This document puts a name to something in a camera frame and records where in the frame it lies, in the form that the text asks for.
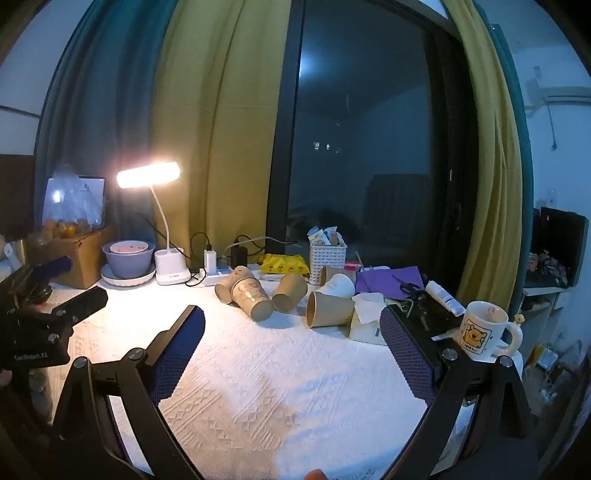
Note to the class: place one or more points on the white power strip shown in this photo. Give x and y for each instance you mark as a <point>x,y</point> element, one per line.
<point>214,279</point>

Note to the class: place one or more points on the cardboard box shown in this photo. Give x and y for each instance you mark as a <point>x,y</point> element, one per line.
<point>85,261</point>

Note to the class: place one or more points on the white shelf unit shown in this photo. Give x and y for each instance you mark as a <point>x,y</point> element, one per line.
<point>540,314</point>

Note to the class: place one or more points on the white charger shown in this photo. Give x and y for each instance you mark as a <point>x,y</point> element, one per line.
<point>210,261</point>

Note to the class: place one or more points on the purple folder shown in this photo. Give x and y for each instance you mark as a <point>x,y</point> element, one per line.
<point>385,279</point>

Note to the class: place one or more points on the printed brown paper cup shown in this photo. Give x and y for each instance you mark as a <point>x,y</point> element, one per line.
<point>253,297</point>

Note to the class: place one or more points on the white tissue pack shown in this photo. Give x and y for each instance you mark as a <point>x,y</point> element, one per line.
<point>367,318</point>

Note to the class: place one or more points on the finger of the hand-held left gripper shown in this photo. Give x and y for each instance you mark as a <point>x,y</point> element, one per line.
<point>81,302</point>
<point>55,266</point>

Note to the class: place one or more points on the black monitor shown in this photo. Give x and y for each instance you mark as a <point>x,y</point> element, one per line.
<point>561,240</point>

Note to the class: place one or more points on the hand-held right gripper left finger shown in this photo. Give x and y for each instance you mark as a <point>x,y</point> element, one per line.
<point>180,350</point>

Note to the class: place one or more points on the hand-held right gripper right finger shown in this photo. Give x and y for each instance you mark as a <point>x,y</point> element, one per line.
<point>408,355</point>

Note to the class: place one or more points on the black scissors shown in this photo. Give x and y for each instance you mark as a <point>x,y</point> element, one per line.
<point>411,288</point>

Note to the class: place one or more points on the plain brown paper cup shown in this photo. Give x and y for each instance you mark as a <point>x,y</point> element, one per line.
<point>290,290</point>
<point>224,290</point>
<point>328,273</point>

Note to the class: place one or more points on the white plastic basket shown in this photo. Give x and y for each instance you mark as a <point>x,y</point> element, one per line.
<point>323,263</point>

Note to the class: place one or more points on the white paper cup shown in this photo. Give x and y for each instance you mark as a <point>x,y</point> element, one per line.
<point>339,286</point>

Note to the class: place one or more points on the black charger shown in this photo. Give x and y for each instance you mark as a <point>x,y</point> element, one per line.
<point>239,256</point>

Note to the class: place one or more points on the dark window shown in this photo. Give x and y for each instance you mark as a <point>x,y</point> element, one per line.
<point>364,138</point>

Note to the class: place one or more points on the white textured tablecloth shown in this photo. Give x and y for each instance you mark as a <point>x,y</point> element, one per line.
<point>258,383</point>

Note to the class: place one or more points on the blue bowl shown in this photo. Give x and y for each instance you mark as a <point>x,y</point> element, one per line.
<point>127,261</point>

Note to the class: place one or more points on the clear bag of oranges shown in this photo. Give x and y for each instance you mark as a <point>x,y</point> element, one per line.
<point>69,212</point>

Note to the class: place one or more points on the yellow-green curtain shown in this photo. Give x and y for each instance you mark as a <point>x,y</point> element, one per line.
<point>489,184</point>
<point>221,138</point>

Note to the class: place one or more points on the blue curtain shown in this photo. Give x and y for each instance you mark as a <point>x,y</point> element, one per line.
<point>101,106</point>

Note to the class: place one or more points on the sachets and tubes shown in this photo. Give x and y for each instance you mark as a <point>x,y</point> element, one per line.
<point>325,236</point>

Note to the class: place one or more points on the white desk lamp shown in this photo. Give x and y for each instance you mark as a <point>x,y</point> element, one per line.
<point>171,272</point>

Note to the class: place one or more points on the yellow snack packet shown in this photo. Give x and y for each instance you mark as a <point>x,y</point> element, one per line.
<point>284,264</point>

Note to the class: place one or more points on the white tube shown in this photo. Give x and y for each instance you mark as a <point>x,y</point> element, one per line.
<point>443,297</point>

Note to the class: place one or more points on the white plate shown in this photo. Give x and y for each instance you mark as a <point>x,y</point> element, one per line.
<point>134,280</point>

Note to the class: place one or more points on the white bear print mug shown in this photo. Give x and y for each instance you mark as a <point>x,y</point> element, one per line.
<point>480,332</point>

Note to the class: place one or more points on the large brown paper cup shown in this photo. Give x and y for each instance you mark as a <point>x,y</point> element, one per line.
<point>332,311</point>

